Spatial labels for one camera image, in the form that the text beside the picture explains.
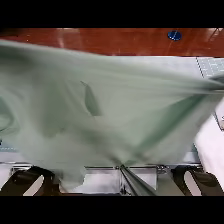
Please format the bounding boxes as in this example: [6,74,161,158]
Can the silver frame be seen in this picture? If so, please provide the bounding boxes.
[0,161,205,197]

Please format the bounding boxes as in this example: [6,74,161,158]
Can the blue round disc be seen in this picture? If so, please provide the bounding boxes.
[167,30,183,42]

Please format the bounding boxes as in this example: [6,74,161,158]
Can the pale green T-shirt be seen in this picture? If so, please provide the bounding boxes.
[0,39,224,193]

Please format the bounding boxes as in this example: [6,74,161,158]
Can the white garment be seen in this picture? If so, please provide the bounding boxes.
[193,98,224,193]

